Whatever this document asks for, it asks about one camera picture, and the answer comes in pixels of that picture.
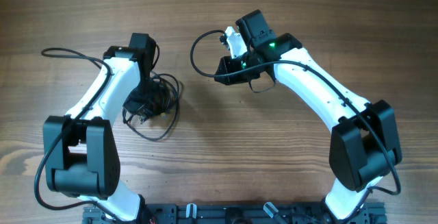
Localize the thin black USB cable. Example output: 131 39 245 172
121 79 181 142

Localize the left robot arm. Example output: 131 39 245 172
34 33 164 223

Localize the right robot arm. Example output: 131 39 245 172
214 10 402 221

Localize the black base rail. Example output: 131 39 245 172
82 202 387 224

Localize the left camera cable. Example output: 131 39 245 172
33 47 119 224

